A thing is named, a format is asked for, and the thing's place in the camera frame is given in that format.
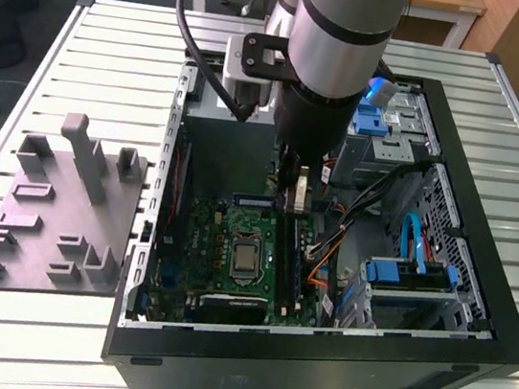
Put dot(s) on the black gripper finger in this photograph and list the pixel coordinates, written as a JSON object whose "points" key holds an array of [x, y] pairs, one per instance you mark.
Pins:
{"points": [[287, 179], [303, 196]]}

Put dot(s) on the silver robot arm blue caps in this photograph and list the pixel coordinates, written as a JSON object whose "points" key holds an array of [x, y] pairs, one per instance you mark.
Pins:
{"points": [[339, 36]]}

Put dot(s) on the black RAM slot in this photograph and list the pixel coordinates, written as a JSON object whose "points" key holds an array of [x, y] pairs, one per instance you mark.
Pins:
{"points": [[284, 266]]}

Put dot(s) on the blue plastic drive carrier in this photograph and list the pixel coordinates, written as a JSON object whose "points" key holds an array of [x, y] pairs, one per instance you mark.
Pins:
{"points": [[371, 123]]}

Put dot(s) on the grey power supply unit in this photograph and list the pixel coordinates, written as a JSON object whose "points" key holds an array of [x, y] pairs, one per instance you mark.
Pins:
{"points": [[225, 161]]}

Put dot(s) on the silver CPU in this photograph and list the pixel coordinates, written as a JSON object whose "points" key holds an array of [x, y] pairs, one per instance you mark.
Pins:
{"points": [[245, 257]]}

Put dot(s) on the grey metal optical drive cage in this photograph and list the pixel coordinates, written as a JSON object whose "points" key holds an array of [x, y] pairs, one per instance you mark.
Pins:
{"points": [[391, 152]]}

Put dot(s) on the green motherboard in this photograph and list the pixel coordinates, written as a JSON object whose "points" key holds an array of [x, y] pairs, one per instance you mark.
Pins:
{"points": [[207, 226]]}

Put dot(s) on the CPU socket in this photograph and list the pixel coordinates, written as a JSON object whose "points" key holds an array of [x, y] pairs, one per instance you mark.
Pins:
{"points": [[243, 280]]}

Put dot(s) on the hard disk in blue carrier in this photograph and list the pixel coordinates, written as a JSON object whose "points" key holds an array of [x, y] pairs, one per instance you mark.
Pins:
{"points": [[389, 272]]}

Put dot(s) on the black graphics card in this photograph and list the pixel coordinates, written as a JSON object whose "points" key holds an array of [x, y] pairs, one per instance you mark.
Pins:
{"points": [[233, 312]]}

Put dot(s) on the grey metal disk bay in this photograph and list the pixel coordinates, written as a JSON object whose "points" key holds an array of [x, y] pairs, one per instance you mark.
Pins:
{"points": [[412, 295]]}

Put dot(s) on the black open PC case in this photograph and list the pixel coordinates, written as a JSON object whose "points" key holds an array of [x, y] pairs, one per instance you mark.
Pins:
{"points": [[312, 371]]}

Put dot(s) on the grey plastic parts rack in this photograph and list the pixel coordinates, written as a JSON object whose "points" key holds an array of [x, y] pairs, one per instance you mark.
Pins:
{"points": [[68, 216]]}

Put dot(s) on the small side wrist camera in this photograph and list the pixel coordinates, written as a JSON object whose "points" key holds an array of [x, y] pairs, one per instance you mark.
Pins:
{"points": [[386, 93]]}

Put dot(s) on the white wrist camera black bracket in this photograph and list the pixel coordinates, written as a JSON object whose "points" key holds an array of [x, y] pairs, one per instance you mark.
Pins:
{"points": [[234, 65]]}

